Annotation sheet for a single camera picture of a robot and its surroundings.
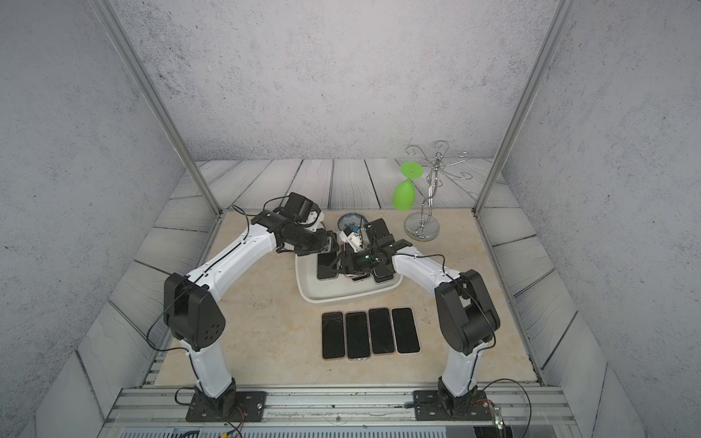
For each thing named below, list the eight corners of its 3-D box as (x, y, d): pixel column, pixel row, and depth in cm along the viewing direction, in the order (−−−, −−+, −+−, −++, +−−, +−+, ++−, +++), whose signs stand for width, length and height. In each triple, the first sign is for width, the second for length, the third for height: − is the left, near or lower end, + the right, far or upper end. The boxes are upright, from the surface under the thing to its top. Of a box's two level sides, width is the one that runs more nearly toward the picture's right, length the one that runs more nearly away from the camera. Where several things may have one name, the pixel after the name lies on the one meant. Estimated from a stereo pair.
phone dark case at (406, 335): (394, 354, 84) (394, 351, 82) (390, 310, 93) (391, 307, 92) (421, 354, 84) (422, 351, 82) (414, 310, 93) (415, 307, 92)
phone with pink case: (370, 355, 84) (370, 353, 82) (369, 310, 93) (369, 307, 91) (393, 355, 84) (394, 353, 82) (390, 310, 93) (390, 307, 91)
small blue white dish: (338, 232, 115) (337, 224, 111) (339, 220, 119) (338, 212, 116) (368, 232, 115) (368, 224, 111) (367, 220, 119) (368, 212, 116)
